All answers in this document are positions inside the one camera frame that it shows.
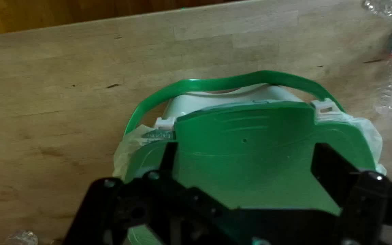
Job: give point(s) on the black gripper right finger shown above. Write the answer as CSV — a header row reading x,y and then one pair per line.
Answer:
x,y
364,196

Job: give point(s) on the white bucket with green lid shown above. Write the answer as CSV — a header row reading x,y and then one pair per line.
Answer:
x,y
247,141

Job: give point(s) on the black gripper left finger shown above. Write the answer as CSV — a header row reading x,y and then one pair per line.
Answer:
x,y
174,214

